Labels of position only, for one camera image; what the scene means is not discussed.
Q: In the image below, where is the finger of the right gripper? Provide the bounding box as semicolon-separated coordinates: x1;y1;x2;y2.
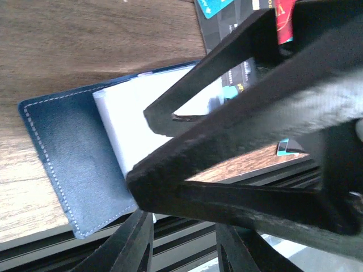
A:
126;16;362;252
143;9;280;137

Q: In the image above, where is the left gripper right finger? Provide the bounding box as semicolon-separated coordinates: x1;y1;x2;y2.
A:
216;223;301;272

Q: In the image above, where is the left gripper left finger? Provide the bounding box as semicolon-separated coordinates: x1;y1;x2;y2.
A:
72;209;154;272

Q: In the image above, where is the blue leather card holder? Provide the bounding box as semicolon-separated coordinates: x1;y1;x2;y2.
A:
17;59;205;240

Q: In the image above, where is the red gold card lower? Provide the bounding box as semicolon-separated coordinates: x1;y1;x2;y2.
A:
275;0;296;45

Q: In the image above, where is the black VIP card centre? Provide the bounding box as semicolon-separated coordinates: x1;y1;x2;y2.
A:
194;1;275;53

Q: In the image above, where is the blue card right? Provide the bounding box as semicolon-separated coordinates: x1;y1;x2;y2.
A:
196;0;234;19

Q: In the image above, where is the teal card bottom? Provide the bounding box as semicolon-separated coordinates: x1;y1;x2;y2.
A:
276;138;302;156

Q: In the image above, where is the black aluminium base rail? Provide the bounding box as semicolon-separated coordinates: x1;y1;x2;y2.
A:
1;157;319;271

